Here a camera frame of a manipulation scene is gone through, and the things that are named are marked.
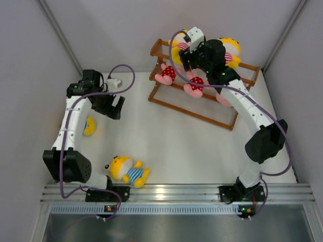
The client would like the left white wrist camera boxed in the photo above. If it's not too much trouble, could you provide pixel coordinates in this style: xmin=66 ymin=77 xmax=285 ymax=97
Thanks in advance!
xmin=106 ymin=78 xmax=123 ymax=90

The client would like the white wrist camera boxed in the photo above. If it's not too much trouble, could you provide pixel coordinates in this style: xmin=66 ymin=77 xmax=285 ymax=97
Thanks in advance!
xmin=184 ymin=26 xmax=205 ymax=53
xmin=106 ymin=78 xmax=123 ymax=90

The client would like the pink plush red dotted dress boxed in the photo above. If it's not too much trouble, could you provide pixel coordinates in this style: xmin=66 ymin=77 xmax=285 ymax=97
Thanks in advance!
xmin=154 ymin=64 xmax=184 ymax=85

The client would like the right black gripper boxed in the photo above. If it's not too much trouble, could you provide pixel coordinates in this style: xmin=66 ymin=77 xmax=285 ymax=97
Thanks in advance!
xmin=178 ymin=40 xmax=211 ymax=75

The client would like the wooden three-tier shelf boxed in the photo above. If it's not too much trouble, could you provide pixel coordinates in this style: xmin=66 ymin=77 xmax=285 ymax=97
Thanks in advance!
xmin=148 ymin=38 xmax=260 ymax=131

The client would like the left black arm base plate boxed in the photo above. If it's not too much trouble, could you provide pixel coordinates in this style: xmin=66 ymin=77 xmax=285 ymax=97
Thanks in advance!
xmin=85 ymin=186 xmax=130 ymax=203

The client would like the purple cable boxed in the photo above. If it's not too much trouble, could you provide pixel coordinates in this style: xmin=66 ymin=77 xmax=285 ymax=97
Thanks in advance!
xmin=59 ymin=64 xmax=136 ymax=222
xmin=168 ymin=30 xmax=293 ymax=220

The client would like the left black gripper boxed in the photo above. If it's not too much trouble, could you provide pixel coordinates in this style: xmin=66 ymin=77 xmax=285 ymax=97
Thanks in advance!
xmin=90 ymin=88 xmax=124 ymax=120

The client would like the yellow plush blue-striped shirt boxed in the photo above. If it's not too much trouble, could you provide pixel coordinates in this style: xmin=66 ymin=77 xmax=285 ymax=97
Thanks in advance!
xmin=83 ymin=116 xmax=97 ymax=136
xmin=104 ymin=156 xmax=150 ymax=188

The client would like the yellow plush pink-striped shirt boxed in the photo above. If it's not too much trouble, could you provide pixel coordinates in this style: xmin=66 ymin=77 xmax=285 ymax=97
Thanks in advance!
xmin=171 ymin=33 xmax=190 ymax=65
xmin=219 ymin=38 xmax=241 ymax=69

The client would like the aluminium mounting rail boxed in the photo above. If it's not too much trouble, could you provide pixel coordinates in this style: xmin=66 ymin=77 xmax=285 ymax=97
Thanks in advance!
xmin=40 ymin=184 xmax=315 ymax=218

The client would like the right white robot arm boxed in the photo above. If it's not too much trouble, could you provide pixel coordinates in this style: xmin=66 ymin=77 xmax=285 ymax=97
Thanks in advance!
xmin=179 ymin=37 xmax=288 ymax=204

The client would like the yellow plush blue-striped shirt front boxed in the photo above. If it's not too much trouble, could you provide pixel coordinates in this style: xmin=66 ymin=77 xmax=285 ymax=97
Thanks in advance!
xmin=104 ymin=156 xmax=150 ymax=188

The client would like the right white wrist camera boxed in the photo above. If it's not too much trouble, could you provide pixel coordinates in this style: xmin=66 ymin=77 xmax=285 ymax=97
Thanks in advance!
xmin=184 ymin=26 xmax=205 ymax=53

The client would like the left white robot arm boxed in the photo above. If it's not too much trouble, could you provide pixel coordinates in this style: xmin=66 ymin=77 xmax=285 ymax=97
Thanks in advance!
xmin=42 ymin=70 xmax=125 ymax=201

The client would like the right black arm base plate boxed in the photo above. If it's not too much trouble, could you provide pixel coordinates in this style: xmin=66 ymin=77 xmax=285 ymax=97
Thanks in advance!
xmin=219 ymin=185 xmax=265 ymax=204

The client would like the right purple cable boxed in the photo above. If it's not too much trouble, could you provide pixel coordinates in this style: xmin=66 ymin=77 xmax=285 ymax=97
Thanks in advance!
xmin=168 ymin=30 xmax=293 ymax=220

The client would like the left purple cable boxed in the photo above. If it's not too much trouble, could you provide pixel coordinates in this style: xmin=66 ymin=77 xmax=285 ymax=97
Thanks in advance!
xmin=59 ymin=64 xmax=136 ymax=222

